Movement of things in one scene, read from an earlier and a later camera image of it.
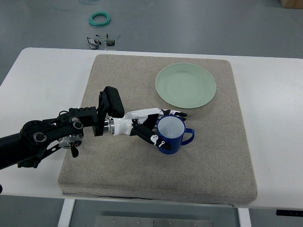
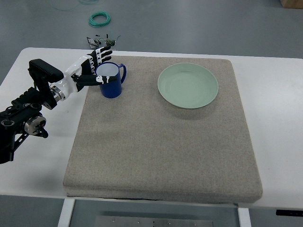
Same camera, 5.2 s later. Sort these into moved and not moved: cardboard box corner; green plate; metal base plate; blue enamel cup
Moved: blue enamel cup
Not moved: green plate; metal base plate; cardboard box corner
